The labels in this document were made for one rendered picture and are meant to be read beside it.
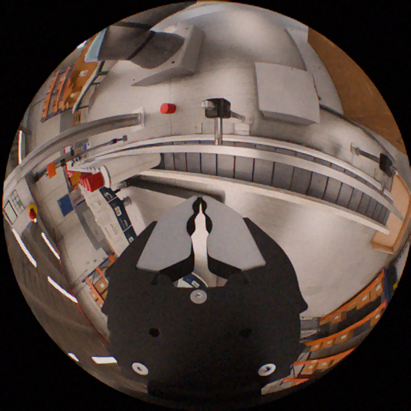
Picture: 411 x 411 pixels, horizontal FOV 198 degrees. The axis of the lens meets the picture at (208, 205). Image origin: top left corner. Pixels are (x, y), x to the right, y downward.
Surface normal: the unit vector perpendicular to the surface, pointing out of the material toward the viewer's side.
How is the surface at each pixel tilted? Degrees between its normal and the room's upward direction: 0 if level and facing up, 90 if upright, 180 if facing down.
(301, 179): 0
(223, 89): 0
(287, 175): 0
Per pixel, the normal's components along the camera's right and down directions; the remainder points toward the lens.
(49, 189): 0.88, 0.35
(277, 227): -0.46, 0.46
